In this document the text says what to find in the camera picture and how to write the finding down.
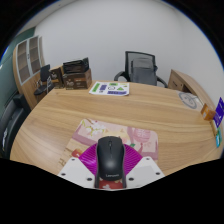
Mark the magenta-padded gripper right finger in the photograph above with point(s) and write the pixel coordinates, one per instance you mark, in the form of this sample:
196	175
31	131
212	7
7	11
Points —
143	170

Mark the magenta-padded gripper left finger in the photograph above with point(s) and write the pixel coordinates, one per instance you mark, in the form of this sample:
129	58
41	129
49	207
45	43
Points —
78	170

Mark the black computer mouse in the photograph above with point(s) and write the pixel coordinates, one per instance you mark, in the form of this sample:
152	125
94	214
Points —
110	158

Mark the cartoon dog print mouse pad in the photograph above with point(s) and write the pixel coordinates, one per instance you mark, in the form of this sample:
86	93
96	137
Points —
100	130

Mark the black leather armchair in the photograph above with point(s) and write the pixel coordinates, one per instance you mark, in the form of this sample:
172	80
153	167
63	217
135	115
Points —
11	123

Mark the white green purple leaflet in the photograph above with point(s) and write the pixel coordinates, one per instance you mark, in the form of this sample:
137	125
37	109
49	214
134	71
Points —
109	88

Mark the brown printed cardboard box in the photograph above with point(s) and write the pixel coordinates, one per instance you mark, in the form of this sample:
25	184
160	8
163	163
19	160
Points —
77	81

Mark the purple card package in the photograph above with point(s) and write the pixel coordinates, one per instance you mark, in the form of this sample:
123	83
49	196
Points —
219	113

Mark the narrow brown cardboard box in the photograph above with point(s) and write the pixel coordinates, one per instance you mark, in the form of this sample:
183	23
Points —
56	76

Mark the grey backpack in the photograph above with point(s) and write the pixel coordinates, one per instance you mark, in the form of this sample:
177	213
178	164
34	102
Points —
144	73

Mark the wooden side desk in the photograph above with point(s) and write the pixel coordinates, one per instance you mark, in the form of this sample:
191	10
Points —
186	83

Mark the small black chair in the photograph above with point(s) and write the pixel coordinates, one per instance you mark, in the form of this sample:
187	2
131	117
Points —
44	78

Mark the black box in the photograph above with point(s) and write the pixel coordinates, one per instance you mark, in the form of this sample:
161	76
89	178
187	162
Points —
76	65

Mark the black mesh office chair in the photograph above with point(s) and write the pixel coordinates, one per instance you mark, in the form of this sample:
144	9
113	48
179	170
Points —
128	65

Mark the wooden shelf unit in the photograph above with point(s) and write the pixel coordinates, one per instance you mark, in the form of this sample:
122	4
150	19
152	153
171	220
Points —
26	63

